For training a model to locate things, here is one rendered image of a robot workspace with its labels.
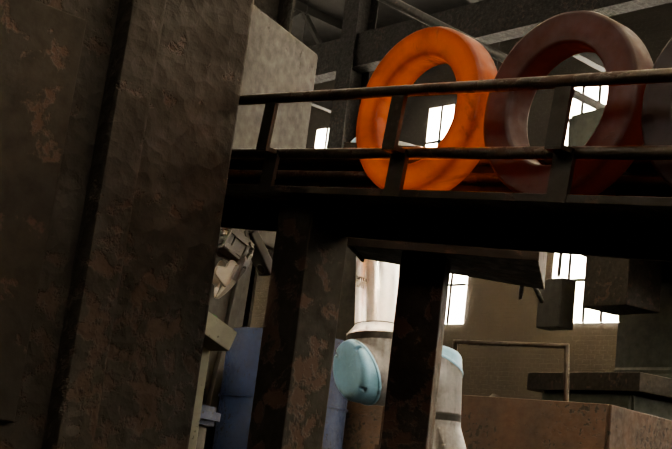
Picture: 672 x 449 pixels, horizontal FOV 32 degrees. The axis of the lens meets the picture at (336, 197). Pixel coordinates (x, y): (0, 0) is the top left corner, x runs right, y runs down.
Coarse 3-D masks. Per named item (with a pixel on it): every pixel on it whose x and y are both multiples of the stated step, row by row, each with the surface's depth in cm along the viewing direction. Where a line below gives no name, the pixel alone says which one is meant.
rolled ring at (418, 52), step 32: (416, 32) 126; (448, 32) 122; (384, 64) 129; (416, 64) 127; (480, 64) 118; (480, 96) 117; (384, 128) 129; (480, 128) 117; (384, 160) 125; (448, 160) 118
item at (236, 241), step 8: (224, 232) 271; (232, 232) 270; (240, 232) 271; (224, 240) 270; (232, 240) 270; (240, 240) 271; (248, 240) 273; (224, 248) 269; (232, 248) 270; (240, 248) 272; (248, 248) 273; (224, 256) 274; (232, 256) 273; (240, 256) 271
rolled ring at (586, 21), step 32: (544, 32) 113; (576, 32) 110; (608, 32) 107; (512, 64) 115; (544, 64) 115; (608, 64) 106; (640, 64) 104; (512, 96) 115; (608, 96) 105; (640, 96) 103; (512, 128) 114; (608, 128) 104; (640, 128) 104; (512, 160) 112; (576, 160) 106; (608, 160) 104; (544, 192) 108; (576, 192) 106
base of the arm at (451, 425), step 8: (440, 416) 228; (448, 416) 228; (456, 416) 230; (440, 424) 227; (448, 424) 228; (456, 424) 229; (440, 432) 226; (448, 432) 227; (456, 432) 228; (440, 440) 226; (448, 440) 226; (456, 440) 227; (432, 448) 226; (440, 448) 225; (448, 448) 225; (456, 448) 226; (464, 448) 228
